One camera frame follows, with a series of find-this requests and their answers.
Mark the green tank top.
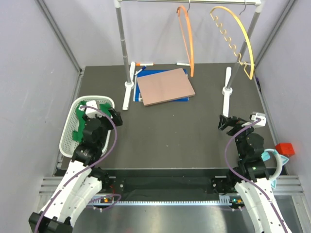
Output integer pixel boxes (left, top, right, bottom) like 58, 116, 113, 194
64, 96, 115, 144

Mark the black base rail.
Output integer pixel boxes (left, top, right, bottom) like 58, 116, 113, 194
98, 168, 235, 201

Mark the light blue capped marker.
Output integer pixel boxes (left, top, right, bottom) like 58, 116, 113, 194
176, 62, 190, 66

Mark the orange capped marker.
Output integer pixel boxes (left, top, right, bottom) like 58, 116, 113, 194
136, 63, 154, 67

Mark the red cube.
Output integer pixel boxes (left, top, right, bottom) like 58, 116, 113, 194
275, 142, 295, 158

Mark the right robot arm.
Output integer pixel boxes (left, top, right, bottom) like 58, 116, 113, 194
218, 112, 291, 233

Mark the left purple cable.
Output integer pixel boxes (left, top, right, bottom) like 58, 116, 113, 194
36, 105, 122, 233

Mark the blue folder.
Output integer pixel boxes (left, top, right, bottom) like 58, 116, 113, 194
133, 69, 189, 102

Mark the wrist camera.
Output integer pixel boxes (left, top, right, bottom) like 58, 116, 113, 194
79, 100, 99, 118
250, 112, 267, 128

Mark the purple cable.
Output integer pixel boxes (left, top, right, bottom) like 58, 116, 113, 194
225, 118, 290, 233
36, 105, 122, 233

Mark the white perforated basket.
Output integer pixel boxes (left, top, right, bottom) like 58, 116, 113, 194
59, 95, 115, 158

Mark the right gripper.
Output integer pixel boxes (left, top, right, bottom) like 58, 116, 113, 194
218, 114, 257, 158

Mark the pink board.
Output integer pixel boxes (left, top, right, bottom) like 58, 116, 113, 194
137, 68, 195, 106

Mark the orange clothes hanger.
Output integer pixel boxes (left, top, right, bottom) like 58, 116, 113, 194
176, 5, 194, 77

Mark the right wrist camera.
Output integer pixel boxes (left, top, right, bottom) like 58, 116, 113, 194
250, 112, 267, 128

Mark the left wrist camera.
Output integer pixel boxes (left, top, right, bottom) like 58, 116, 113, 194
79, 100, 99, 118

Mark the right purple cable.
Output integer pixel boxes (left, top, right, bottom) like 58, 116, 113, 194
225, 118, 290, 233

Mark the white clothes rack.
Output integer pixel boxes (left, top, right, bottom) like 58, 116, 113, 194
113, 0, 265, 117

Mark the yellow clothes hanger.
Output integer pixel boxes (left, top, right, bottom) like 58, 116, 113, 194
209, 5, 255, 81

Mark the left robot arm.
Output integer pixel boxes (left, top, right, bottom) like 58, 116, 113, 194
29, 105, 122, 233

